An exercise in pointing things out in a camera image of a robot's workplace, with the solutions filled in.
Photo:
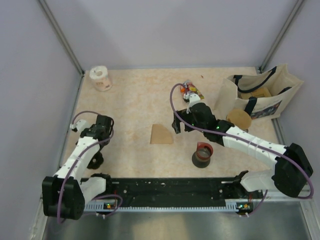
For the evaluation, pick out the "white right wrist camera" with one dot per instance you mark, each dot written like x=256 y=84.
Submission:
x=192 y=99

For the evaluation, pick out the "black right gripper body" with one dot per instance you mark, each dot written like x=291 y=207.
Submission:
x=191 y=120

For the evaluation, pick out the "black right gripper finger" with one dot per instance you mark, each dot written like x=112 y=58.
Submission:
x=176 y=127
x=180 y=115

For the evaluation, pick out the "colourful snack packet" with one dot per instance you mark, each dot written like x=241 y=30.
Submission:
x=188 y=88

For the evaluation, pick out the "dark green coffee dripper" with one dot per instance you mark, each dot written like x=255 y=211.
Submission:
x=96 y=161

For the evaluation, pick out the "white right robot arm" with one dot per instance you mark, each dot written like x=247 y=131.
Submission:
x=289 y=168

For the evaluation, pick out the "brown paper coffee filter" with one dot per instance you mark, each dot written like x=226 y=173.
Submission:
x=160 y=135
x=238 y=118

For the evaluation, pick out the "left aluminium frame post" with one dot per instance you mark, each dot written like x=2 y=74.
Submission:
x=60 y=35

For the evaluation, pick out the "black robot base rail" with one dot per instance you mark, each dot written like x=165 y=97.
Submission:
x=178 y=192

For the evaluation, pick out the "cream canvas tote bag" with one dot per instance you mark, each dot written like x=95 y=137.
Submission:
x=260 y=96

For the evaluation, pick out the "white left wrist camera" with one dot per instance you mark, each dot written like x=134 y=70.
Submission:
x=79 y=126

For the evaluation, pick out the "amber plastic coffee dripper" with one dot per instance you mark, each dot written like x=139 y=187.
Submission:
x=246 y=127

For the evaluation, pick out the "aluminium frame post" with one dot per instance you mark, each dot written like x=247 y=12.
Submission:
x=60 y=35
x=298 y=6

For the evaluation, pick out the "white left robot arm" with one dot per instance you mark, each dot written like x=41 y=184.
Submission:
x=66 y=193

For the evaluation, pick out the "wrapped toilet paper roll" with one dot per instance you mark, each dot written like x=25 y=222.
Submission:
x=100 y=78

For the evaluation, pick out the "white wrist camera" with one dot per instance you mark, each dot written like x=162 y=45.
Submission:
x=192 y=99
x=79 y=126

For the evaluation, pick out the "right aluminium frame post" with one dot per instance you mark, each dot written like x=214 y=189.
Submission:
x=298 y=6

